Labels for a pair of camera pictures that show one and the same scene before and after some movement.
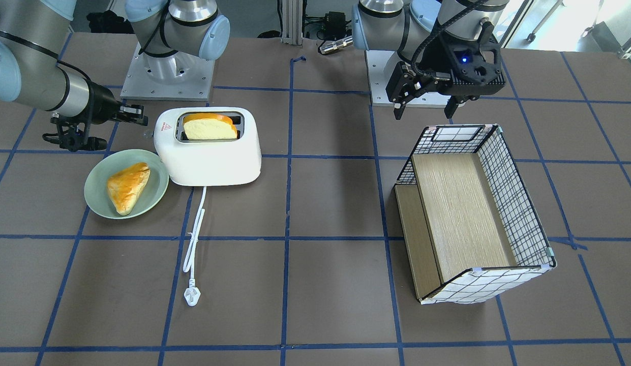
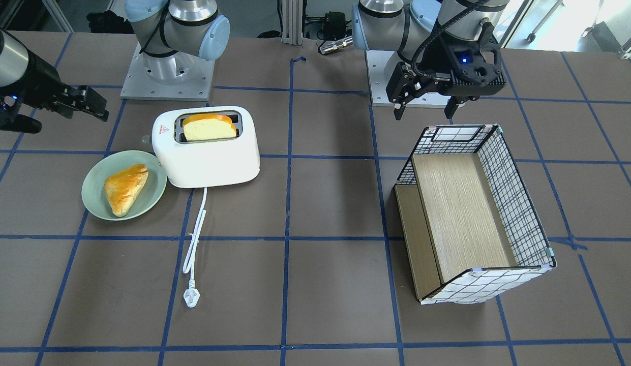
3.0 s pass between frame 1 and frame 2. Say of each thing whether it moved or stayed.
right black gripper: moved
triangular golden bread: stayed
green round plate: stayed
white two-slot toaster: stayed
